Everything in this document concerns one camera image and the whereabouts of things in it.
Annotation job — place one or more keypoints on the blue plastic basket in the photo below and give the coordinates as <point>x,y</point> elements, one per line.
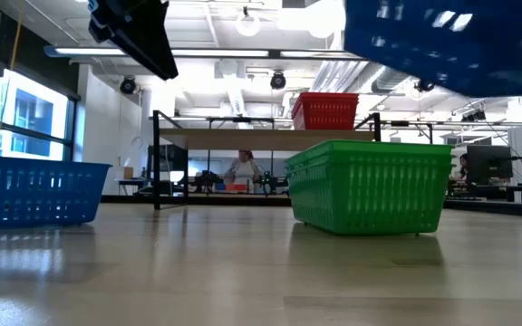
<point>39,194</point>
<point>447,50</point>

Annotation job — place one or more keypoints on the wooden shelf with black legs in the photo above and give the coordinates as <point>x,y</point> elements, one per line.
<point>265,139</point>

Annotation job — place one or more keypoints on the round white ceiling lamp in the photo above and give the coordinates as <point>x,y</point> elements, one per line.
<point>248,25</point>

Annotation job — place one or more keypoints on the black ceiling spotlight cluster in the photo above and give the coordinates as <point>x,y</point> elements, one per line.
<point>474,115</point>
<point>424,86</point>

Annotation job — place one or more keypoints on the silver ventilation duct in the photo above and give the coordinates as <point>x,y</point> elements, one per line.
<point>392,81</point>

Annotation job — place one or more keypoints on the black background robot arm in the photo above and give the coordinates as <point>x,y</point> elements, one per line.
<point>272,182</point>

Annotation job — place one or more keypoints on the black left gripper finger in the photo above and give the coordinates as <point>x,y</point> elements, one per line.
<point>157,54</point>

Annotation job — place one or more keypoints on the black computer monitor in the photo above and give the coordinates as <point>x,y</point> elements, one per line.
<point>490,163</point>

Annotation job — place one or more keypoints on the person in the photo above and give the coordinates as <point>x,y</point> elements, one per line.
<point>464,165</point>
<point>244,172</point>

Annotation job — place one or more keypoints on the black round ceiling camera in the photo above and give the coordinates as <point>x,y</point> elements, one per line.
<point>128,85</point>
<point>277,80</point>

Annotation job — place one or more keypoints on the large window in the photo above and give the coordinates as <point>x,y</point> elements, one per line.
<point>30,113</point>

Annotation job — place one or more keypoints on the long ceiling light bar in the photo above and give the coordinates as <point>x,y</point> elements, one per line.
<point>215,52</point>

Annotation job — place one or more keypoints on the small cardboard box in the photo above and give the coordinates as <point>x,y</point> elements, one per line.
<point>128,173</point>

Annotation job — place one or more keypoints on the black-framed wooden shelf table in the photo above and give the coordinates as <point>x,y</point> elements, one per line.
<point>431,133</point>

